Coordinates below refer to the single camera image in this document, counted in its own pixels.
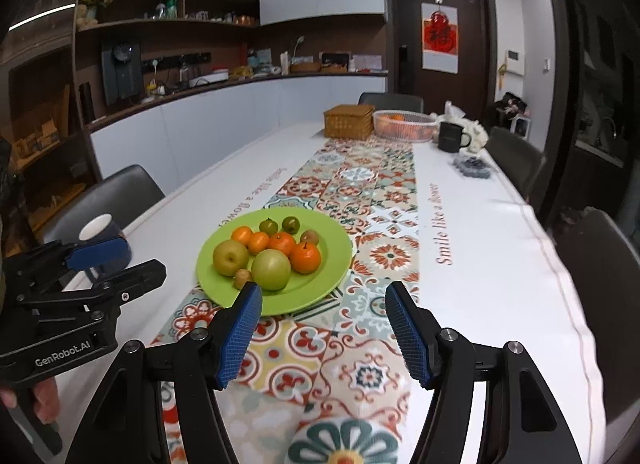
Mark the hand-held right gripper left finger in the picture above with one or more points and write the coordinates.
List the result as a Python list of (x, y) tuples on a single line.
[(240, 339)]

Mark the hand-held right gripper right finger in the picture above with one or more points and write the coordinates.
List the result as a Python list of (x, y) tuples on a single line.
[(407, 339)]

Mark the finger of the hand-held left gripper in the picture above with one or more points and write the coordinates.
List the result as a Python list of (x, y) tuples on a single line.
[(130, 279), (100, 251)]

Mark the brown kiwi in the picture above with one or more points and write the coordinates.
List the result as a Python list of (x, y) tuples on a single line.
[(310, 236), (242, 278)]

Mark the green pear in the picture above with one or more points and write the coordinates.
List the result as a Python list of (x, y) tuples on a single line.
[(270, 270)]

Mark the yellow round pear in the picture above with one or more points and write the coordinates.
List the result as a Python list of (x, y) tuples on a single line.
[(231, 258)]

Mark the orange with stem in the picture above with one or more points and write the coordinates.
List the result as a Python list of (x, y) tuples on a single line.
[(305, 257)]

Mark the green plate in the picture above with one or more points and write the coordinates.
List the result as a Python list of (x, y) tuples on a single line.
[(330, 264)]

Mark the person's left hand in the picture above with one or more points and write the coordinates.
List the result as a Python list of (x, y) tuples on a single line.
[(47, 399)]

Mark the blue mug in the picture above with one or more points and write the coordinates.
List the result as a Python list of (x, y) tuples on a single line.
[(100, 226)]

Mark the grey chair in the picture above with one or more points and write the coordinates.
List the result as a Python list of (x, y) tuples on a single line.
[(515, 158), (110, 194), (390, 101), (600, 304)]

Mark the patterned table runner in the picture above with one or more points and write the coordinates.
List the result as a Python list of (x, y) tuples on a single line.
[(370, 244)]

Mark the small green fruit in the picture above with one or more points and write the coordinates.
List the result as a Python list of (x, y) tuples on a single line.
[(290, 224), (270, 226)]

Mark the black bottle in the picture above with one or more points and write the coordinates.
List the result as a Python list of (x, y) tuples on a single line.
[(86, 103)]

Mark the dark mug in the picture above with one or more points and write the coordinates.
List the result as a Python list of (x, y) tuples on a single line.
[(450, 137)]

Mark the clear plastic container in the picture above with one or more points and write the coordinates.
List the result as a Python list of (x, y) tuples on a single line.
[(405, 126)]

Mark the white plastic bag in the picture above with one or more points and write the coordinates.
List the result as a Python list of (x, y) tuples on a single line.
[(477, 136)]

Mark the wicker basket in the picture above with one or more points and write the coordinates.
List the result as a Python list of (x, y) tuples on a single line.
[(348, 122)]

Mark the dark bag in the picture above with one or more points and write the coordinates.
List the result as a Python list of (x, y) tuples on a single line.
[(507, 106)]

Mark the white bottle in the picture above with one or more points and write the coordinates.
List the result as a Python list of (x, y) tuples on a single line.
[(285, 63)]

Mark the white intercom panel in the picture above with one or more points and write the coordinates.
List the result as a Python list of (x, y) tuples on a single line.
[(514, 62)]

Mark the dark wooden door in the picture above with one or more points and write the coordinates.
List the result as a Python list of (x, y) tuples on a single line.
[(475, 43)]

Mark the black wall appliance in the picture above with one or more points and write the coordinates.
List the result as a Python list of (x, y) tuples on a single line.
[(121, 71)]

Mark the red wall calendar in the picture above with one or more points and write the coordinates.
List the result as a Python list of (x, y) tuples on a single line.
[(440, 38)]

